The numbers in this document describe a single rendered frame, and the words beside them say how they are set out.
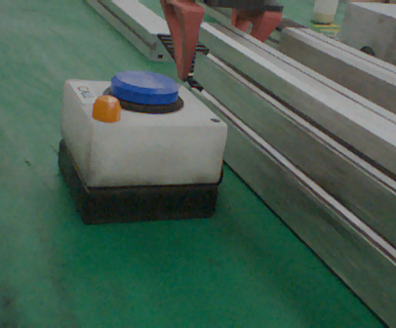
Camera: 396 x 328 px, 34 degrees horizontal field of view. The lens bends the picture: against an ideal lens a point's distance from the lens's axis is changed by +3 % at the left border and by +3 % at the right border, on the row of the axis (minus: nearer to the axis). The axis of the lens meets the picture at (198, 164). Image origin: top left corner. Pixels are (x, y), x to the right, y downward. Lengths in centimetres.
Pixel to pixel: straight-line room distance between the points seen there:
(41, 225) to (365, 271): 17
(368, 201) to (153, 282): 11
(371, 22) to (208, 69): 21
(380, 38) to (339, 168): 30
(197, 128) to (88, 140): 6
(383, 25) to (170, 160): 33
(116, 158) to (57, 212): 5
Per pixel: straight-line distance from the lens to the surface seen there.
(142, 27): 75
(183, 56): 59
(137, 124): 35
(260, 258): 36
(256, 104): 42
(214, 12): 104
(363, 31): 66
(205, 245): 36
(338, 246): 35
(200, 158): 37
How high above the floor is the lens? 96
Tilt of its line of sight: 22 degrees down
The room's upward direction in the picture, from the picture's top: 9 degrees clockwise
